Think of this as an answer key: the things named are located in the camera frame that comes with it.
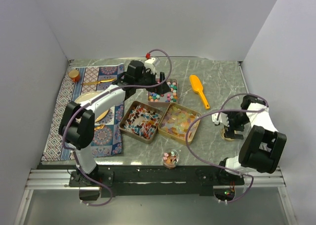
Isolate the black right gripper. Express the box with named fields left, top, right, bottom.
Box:
left=223, top=111, right=250, bottom=140

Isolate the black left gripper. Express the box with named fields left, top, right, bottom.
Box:
left=135, top=68, right=171, bottom=95

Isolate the yellow plastic scoop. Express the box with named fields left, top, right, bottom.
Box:
left=189, top=75, right=210, bottom=110

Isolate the gold tin of lollipops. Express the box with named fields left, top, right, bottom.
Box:
left=119, top=101, right=164, bottom=145

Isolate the clear glass jar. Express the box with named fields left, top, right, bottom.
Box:
left=162, top=149, right=179, bottom=169

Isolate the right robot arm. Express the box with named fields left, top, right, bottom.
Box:
left=212, top=94, right=287, bottom=185

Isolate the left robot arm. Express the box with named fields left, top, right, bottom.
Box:
left=59, top=57, right=170, bottom=187

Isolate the pink tin of star candies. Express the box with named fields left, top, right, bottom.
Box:
left=147, top=78, right=179, bottom=107

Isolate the yellow tin of popsicle candies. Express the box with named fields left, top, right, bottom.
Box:
left=158, top=103, right=201, bottom=145

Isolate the gold knife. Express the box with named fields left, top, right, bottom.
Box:
left=82, top=78, right=116, bottom=86

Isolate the patterned mandala placemat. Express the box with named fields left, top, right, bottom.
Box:
left=41, top=63, right=124, bottom=161

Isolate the gold fork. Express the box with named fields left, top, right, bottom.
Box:
left=94, top=124, right=105, bottom=130

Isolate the yellow round plate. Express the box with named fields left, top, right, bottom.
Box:
left=74, top=91, right=109, bottom=122

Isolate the orange cup with lid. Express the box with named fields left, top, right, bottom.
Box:
left=68, top=70, right=80, bottom=82

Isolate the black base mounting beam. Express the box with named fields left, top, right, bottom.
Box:
left=68, top=160, right=245, bottom=202

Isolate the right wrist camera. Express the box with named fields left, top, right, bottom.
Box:
left=211, top=112, right=230, bottom=127

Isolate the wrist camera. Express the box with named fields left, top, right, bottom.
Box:
left=211, top=112, right=230, bottom=127
left=144, top=52, right=160, bottom=74

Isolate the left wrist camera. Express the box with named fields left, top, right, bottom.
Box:
left=144, top=52, right=160, bottom=74

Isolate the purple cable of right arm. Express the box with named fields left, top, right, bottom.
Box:
left=185, top=93, right=270, bottom=204

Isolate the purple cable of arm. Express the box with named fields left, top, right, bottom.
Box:
left=61, top=48, right=172, bottom=207
left=185, top=93, right=270, bottom=204

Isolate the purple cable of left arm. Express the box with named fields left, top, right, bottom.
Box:
left=61, top=48, right=172, bottom=207

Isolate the aluminium rail frame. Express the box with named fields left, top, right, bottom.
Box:
left=14, top=61, right=297, bottom=225

